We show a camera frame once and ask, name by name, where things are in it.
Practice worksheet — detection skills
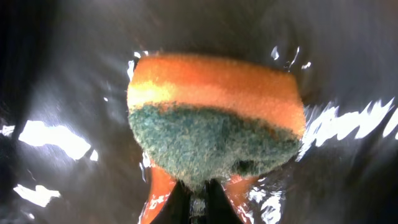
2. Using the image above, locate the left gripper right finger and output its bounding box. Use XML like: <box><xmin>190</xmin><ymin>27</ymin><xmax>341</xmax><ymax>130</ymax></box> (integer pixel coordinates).
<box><xmin>206</xmin><ymin>180</ymin><xmax>242</xmax><ymax>224</ymax></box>

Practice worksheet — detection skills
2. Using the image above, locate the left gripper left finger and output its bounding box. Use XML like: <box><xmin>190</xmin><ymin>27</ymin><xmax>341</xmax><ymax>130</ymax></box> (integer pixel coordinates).
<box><xmin>151</xmin><ymin>181</ymin><xmax>191</xmax><ymax>224</ymax></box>

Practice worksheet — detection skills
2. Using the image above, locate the orange green scrub sponge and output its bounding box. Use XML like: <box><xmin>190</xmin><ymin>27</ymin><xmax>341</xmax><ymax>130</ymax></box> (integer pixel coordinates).
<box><xmin>126</xmin><ymin>53</ymin><xmax>307</xmax><ymax>224</ymax></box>

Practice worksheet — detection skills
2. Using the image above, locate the black plastic basin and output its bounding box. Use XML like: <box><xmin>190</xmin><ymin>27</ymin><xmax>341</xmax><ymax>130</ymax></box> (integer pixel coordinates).
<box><xmin>1</xmin><ymin>0</ymin><xmax>397</xmax><ymax>223</ymax></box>

